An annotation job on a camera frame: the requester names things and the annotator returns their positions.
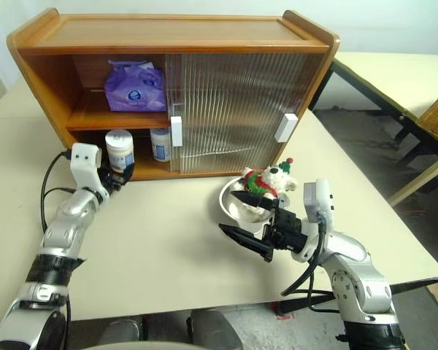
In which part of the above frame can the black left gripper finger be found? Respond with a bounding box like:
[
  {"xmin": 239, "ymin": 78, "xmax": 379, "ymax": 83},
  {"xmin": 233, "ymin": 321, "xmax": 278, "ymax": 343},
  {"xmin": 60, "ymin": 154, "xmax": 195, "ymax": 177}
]
[{"xmin": 121, "ymin": 161, "xmax": 136, "ymax": 182}]

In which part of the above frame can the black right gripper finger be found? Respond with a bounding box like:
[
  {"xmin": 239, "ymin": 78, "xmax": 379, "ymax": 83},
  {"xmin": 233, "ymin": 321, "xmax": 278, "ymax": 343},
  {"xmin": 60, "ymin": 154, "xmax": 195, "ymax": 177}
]
[
  {"xmin": 230, "ymin": 190, "xmax": 281, "ymax": 212},
  {"xmin": 218, "ymin": 223, "xmax": 274, "ymax": 263}
]

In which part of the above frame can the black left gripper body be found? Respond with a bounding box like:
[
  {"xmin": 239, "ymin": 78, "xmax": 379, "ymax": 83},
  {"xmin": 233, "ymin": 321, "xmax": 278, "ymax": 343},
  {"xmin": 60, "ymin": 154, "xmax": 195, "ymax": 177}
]
[{"xmin": 99, "ymin": 166, "xmax": 130, "ymax": 191}]

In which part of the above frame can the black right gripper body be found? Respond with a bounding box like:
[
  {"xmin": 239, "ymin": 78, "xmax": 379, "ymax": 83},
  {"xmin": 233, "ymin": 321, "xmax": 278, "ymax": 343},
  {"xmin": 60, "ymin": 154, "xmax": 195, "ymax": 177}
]
[{"xmin": 261, "ymin": 207, "xmax": 310, "ymax": 253}]

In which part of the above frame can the white bowl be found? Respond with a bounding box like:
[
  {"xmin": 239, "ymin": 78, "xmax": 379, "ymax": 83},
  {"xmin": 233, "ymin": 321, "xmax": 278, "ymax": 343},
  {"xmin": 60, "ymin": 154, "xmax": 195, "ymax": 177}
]
[{"xmin": 218, "ymin": 176, "xmax": 291, "ymax": 238}]

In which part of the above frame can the white jar with printed lid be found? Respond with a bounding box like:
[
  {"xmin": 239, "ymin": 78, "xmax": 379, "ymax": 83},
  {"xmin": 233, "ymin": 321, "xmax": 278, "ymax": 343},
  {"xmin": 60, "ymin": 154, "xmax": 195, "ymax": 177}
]
[
  {"xmin": 105, "ymin": 129, "xmax": 135, "ymax": 174},
  {"xmin": 149, "ymin": 127, "xmax": 172, "ymax": 163}
]

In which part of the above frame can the white plush bear toy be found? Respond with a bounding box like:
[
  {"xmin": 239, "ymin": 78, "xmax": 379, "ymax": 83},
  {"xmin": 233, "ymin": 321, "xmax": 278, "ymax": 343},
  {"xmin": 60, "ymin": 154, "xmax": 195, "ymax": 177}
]
[{"xmin": 240, "ymin": 157, "xmax": 299, "ymax": 200}]

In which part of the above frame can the white door handle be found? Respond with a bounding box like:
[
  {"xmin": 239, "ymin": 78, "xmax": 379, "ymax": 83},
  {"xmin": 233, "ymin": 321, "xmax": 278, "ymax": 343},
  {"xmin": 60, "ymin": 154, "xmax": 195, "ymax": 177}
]
[
  {"xmin": 274, "ymin": 113, "xmax": 298, "ymax": 142},
  {"xmin": 170, "ymin": 116, "xmax": 183, "ymax": 147}
]

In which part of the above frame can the purple tissue pack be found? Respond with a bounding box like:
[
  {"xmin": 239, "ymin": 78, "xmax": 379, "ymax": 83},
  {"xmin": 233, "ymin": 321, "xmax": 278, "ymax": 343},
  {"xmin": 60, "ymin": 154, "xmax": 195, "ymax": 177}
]
[{"xmin": 104, "ymin": 60, "xmax": 167, "ymax": 113}]

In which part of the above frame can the ribbed glass sliding door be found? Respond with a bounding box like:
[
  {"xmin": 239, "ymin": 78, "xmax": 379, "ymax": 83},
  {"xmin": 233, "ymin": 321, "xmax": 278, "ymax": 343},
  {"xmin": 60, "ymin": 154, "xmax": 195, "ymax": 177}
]
[
  {"xmin": 164, "ymin": 53, "xmax": 307, "ymax": 175},
  {"xmin": 177, "ymin": 52, "xmax": 329, "ymax": 175}
]

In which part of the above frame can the wooden cabinet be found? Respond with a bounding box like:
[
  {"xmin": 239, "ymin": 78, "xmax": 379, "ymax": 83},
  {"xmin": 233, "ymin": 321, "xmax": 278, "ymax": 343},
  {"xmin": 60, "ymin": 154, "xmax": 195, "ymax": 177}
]
[{"xmin": 6, "ymin": 7, "xmax": 341, "ymax": 182}]

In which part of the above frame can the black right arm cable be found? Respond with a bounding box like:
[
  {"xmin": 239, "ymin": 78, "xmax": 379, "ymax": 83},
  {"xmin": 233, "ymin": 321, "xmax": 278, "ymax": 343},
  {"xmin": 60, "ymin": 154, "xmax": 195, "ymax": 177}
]
[{"xmin": 280, "ymin": 211, "xmax": 337, "ymax": 313}]

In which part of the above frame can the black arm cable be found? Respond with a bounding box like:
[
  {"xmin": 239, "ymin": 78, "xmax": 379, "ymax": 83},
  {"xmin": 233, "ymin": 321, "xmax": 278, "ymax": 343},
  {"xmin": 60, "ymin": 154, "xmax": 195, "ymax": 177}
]
[
  {"xmin": 39, "ymin": 150, "xmax": 76, "ymax": 234},
  {"xmin": 280, "ymin": 211, "xmax": 337, "ymax": 313}
]

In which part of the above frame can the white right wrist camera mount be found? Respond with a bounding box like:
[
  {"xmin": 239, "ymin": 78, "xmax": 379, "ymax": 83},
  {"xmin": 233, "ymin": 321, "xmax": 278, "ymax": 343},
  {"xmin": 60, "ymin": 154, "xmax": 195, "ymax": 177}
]
[{"xmin": 290, "ymin": 177, "xmax": 337, "ymax": 263}]

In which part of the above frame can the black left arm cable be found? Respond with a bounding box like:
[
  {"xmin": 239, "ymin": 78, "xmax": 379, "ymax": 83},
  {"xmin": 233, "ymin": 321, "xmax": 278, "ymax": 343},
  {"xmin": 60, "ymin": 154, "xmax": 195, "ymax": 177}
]
[{"xmin": 39, "ymin": 150, "xmax": 76, "ymax": 234}]

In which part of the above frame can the neighbouring table black frame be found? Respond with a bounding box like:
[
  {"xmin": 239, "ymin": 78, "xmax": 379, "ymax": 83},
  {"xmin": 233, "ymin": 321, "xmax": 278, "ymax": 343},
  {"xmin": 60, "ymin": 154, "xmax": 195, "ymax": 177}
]
[{"xmin": 309, "ymin": 50, "xmax": 438, "ymax": 206}]

